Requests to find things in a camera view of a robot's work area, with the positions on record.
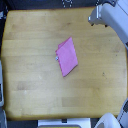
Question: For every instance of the pink cloth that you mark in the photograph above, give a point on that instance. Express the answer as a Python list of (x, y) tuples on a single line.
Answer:
[(67, 56)]

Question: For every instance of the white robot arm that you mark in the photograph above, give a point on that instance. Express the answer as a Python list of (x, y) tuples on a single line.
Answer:
[(113, 13)]

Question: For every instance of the grey equipment at left edge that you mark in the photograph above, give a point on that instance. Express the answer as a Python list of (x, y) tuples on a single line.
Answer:
[(2, 122)]

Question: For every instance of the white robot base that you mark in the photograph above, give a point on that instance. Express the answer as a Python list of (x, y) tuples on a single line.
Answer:
[(108, 120)]

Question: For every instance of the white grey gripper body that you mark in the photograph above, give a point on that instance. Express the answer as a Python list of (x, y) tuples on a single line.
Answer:
[(95, 17)]

